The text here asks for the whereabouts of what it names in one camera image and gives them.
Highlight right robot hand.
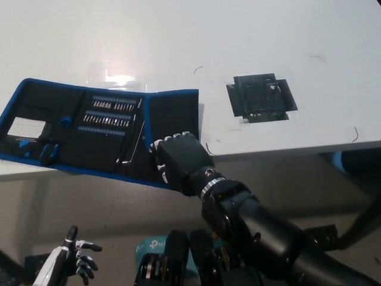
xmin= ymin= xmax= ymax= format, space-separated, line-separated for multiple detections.
xmin=148 ymin=130 xmax=224 ymax=198

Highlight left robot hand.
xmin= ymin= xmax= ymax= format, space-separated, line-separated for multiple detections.
xmin=31 ymin=225 xmax=103 ymax=286

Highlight black blue-edged toolkit roll case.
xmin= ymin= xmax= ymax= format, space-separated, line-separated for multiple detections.
xmin=0 ymin=77 xmax=200 ymax=197

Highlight blue object under desk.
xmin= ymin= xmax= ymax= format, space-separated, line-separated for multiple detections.
xmin=330 ymin=151 xmax=348 ymax=174

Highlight dark square floor object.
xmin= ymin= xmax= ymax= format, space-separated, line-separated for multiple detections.
xmin=23 ymin=254 xmax=52 ymax=281

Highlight black metal tweezers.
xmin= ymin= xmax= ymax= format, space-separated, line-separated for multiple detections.
xmin=115 ymin=114 xmax=138 ymax=165

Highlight blue bit holder strip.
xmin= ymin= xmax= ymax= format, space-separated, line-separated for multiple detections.
xmin=77 ymin=126 xmax=126 ymax=137

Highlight blue strip of screwdriver bits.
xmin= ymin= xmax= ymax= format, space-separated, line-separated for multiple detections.
xmin=84 ymin=110 xmax=132 ymax=126
xmin=90 ymin=95 xmax=136 ymax=111

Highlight black tape patch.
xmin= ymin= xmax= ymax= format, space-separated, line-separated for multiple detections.
xmin=225 ymin=71 xmax=299 ymax=125

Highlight black tool with blue stripes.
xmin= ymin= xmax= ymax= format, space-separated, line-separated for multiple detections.
xmin=39 ymin=143 xmax=59 ymax=166

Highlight white grid magnetic mat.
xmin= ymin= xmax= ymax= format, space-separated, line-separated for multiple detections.
xmin=6 ymin=116 xmax=47 ymax=139

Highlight black table leg with foot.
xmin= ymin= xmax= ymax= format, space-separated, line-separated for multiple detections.
xmin=303 ymin=151 xmax=381 ymax=251

